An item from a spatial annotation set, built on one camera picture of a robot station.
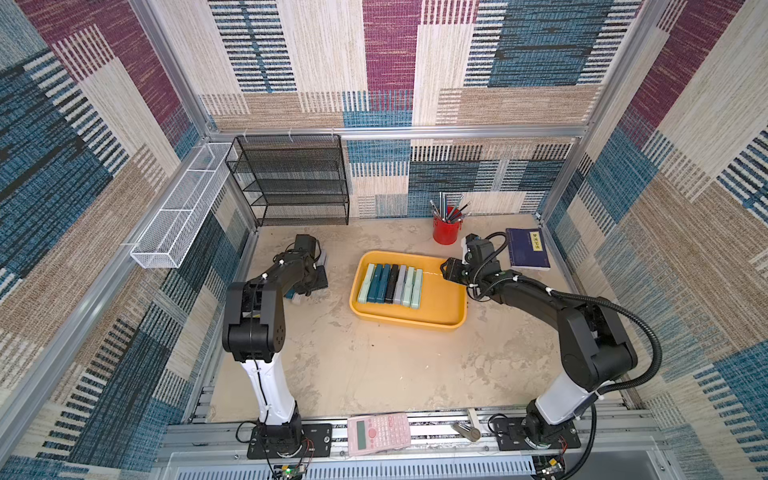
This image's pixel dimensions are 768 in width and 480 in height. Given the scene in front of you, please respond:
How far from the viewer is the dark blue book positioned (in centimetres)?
107

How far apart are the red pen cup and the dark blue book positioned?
0.72 feet

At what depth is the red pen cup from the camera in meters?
1.08
